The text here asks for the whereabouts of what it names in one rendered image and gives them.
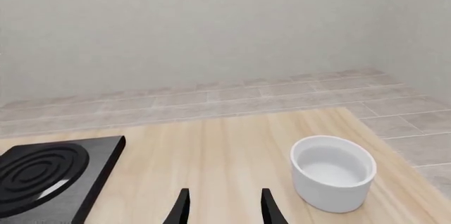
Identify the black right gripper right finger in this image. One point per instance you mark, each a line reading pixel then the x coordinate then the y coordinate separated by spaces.
pixel 270 210

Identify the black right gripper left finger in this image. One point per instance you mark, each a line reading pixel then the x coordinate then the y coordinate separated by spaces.
pixel 180 210

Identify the white round bowl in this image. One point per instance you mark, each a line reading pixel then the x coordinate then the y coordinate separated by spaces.
pixel 333 173

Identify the flat black stove plate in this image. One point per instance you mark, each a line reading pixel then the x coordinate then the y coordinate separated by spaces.
pixel 46 173

